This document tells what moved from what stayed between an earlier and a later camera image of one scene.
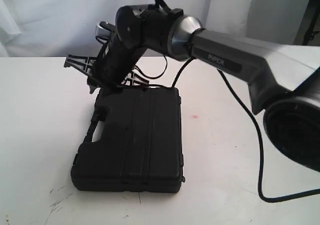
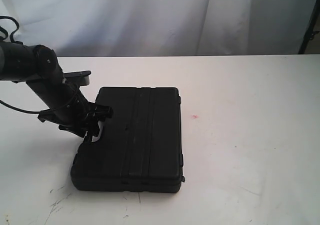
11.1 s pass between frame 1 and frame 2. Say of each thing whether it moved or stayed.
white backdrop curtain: stayed
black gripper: moved
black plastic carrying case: stayed
